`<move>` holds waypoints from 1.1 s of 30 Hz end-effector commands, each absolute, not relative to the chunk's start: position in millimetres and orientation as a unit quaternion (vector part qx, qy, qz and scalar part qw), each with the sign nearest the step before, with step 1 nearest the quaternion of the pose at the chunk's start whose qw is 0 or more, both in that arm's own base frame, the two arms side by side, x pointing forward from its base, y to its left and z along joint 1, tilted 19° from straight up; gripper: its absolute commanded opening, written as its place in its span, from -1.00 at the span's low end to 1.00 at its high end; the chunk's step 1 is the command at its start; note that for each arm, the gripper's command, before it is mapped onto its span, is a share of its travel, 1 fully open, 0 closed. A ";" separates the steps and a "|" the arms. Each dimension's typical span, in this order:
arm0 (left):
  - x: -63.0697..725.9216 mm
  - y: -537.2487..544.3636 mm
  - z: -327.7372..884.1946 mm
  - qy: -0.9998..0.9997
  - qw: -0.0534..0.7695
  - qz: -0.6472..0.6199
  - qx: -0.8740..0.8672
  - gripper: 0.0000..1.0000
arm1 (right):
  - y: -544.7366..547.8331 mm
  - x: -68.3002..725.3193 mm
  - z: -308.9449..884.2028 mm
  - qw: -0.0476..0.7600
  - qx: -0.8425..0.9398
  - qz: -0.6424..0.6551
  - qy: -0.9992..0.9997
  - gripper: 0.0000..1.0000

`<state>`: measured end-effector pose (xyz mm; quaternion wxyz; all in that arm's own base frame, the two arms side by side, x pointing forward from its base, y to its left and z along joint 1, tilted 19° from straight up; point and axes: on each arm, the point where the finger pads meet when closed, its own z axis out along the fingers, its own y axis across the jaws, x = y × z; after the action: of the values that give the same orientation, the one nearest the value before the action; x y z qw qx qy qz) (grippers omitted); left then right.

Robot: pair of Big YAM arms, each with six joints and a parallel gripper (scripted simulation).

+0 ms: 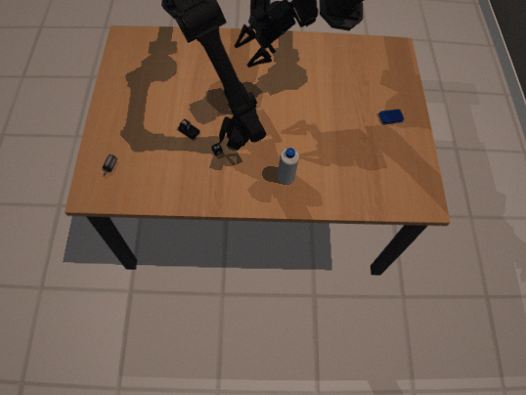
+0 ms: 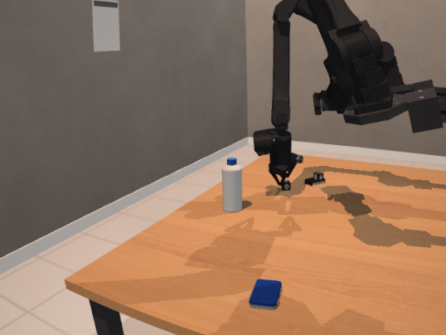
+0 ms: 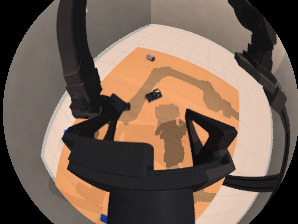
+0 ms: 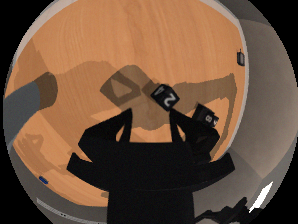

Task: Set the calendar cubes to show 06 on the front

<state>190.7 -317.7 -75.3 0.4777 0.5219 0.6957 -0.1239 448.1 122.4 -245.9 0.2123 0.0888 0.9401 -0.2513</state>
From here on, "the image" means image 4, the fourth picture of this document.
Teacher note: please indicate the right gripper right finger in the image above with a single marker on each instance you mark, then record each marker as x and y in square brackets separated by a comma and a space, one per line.
[202, 138]

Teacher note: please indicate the grey bottle with blue cap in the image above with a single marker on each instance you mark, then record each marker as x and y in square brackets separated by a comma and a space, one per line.
[18, 108]

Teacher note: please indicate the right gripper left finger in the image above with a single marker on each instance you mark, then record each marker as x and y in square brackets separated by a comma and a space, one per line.
[108, 129]

